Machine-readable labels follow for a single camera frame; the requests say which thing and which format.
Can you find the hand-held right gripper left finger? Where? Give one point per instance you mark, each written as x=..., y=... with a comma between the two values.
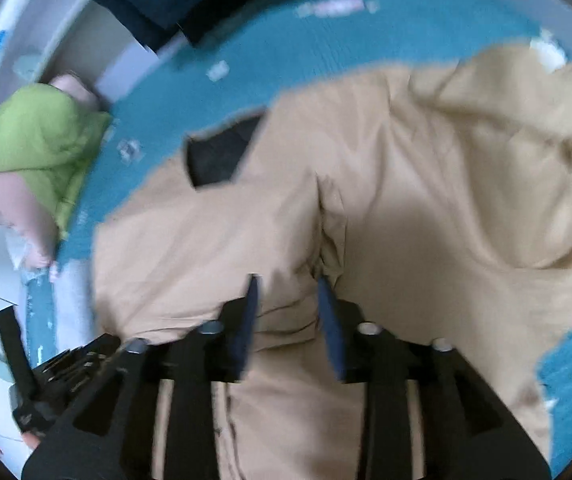
x=243, y=320

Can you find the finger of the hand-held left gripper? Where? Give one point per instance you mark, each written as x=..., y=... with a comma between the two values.
x=81, y=355

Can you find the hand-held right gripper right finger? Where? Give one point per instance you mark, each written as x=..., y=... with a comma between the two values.
x=331, y=330

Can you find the tan jacket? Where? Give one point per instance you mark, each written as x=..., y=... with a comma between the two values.
x=416, y=185

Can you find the white and blue pillow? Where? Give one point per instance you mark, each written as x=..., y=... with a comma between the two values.
x=18, y=250

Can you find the green and pink duvet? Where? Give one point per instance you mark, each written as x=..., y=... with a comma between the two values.
x=26, y=135

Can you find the teal candy print bed blanket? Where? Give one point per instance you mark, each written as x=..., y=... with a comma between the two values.
x=291, y=45

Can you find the lavender headboard shelf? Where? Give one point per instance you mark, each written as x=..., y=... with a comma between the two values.
x=41, y=25

